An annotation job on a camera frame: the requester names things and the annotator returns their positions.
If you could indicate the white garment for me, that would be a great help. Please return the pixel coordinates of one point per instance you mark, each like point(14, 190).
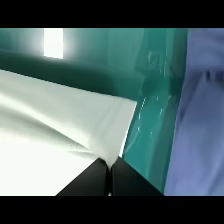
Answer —
point(56, 133)

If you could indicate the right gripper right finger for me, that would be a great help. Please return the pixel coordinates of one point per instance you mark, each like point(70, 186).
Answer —
point(131, 181)

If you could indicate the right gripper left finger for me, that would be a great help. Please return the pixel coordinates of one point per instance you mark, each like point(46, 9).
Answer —
point(88, 181)

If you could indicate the purple garment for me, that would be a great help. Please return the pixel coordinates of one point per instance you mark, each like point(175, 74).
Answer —
point(200, 126)

